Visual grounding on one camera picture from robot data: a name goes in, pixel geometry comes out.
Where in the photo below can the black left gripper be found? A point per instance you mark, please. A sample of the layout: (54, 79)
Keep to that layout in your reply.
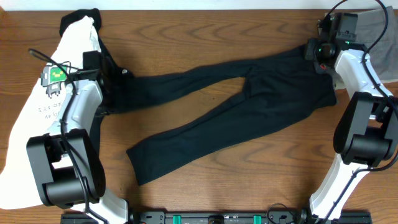
(103, 112)

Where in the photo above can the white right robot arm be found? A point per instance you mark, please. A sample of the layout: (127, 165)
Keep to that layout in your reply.
(365, 139)

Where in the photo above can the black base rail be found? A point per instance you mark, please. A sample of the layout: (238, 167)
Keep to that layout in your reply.
(273, 216)

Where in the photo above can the black garment under t-shirt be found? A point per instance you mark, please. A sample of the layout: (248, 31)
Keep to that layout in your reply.
(79, 32)

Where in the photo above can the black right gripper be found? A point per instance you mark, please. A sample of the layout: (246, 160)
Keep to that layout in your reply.
(309, 53)

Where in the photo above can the black leggings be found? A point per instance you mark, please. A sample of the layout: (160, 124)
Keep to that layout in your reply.
(279, 91)

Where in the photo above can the white printed t-shirt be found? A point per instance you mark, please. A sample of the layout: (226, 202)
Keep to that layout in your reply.
(18, 187)

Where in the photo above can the grey folded trousers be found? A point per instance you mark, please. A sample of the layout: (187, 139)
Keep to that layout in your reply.
(369, 26)

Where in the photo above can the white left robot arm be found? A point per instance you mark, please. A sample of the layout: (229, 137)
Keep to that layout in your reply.
(65, 164)

